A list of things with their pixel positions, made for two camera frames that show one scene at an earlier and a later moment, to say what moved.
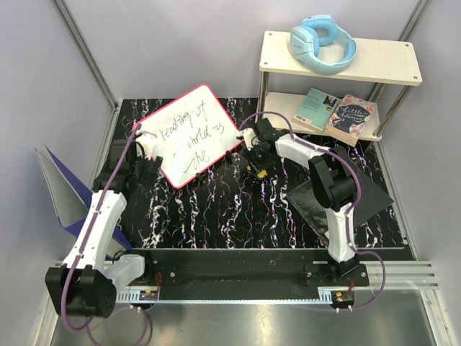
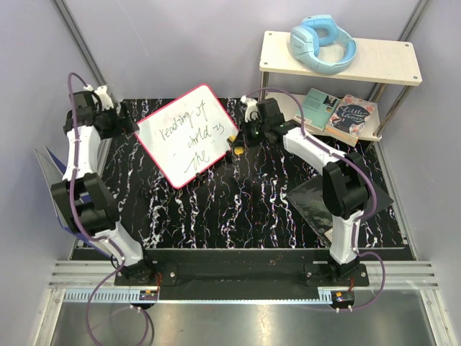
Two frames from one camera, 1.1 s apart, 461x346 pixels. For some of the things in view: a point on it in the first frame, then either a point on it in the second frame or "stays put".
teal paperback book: [316, 109] stays put
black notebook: [370, 201] stays put
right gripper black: [249, 155] -> [251, 144]
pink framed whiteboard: [191, 135] stays put
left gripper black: [148, 176] -> [123, 126]
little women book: [349, 119] stays put
